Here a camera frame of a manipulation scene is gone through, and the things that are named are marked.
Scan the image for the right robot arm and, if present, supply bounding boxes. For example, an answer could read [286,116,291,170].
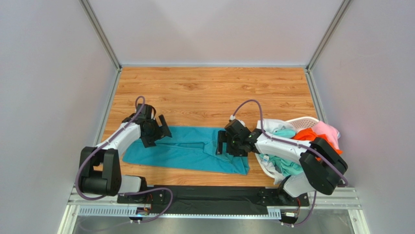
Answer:
[216,118,348,197]

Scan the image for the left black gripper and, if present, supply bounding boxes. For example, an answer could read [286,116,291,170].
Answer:
[142,114,172,147]

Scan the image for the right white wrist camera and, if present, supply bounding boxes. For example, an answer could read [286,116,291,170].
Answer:
[229,115,246,127]

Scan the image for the teal blue t-shirt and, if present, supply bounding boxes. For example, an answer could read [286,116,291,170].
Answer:
[122,126,250,176]

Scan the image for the orange t-shirt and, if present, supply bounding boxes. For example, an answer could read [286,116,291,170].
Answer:
[292,128,343,155]

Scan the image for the white laundry basket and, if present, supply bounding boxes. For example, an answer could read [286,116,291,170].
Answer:
[255,117,319,182]

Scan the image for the mint green t-shirt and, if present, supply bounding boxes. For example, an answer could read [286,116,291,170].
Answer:
[259,127,303,180]

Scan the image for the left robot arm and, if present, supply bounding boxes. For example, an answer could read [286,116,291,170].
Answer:
[75,104,172,200]

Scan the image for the white t-shirt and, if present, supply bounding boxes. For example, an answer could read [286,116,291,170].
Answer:
[255,119,298,185]

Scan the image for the pink t-shirt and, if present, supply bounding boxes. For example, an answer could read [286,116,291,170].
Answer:
[311,121,340,150]

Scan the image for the aluminium frame rail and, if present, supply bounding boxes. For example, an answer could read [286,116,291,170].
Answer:
[58,186,369,234]

